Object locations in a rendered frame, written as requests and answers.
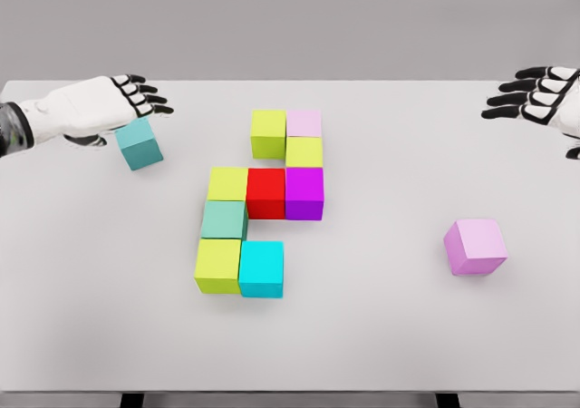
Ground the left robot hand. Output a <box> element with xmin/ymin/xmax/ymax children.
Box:
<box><xmin>48</xmin><ymin>73</ymin><xmax>175</xmax><ymax>149</ymax></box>

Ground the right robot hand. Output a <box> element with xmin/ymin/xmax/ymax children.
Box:
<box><xmin>480</xmin><ymin>65</ymin><xmax>580</xmax><ymax>160</ymax></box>

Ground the teal cube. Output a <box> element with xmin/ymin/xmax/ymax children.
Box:
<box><xmin>113</xmin><ymin>117</ymin><xmax>164</xmax><ymax>172</ymax></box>

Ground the yellow-green cube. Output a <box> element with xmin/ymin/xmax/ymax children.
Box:
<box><xmin>285</xmin><ymin>136</ymin><xmax>324</xmax><ymax>170</ymax></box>
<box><xmin>207</xmin><ymin>166</ymin><xmax>249</xmax><ymax>203</ymax></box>
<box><xmin>250</xmin><ymin>109</ymin><xmax>288</xmax><ymax>160</ymax></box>
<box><xmin>193</xmin><ymin>238</ymin><xmax>243</xmax><ymax>296</ymax></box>

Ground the mint green cube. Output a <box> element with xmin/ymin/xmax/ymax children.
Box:
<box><xmin>199</xmin><ymin>199</ymin><xmax>250</xmax><ymax>242</ymax></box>

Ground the red cube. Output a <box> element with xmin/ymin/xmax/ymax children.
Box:
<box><xmin>246</xmin><ymin>167</ymin><xmax>287</xmax><ymax>221</ymax></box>

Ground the pale pink cube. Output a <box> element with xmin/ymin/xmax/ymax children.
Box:
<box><xmin>285</xmin><ymin>109</ymin><xmax>323</xmax><ymax>139</ymax></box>

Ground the magenta cube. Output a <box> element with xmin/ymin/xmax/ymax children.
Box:
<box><xmin>285</xmin><ymin>167</ymin><xmax>325</xmax><ymax>222</ymax></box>

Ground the cyan cube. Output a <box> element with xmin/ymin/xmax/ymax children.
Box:
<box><xmin>237</xmin><ymin>240</ymin><xmax>285</xmax><ymax>299</ymax></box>

